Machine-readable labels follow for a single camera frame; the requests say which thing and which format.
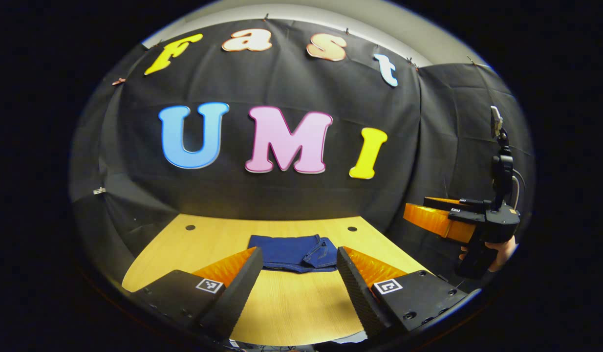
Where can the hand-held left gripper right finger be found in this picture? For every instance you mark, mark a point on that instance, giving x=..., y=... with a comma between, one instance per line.
x=357, y=293

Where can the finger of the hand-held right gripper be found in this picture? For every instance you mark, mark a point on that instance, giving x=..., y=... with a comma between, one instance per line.
x=433, y=220
x=448, y=202

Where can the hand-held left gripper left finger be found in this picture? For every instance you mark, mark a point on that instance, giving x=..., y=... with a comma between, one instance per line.
x=240, y=293

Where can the blue jeans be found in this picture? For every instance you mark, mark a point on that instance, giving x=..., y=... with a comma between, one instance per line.
x=282, y=252

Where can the white cloth clip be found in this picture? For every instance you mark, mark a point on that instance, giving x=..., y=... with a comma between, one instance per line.
x=99, y=190

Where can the pink cloth clip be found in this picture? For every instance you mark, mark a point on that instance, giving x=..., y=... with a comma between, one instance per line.
x=118, y=81

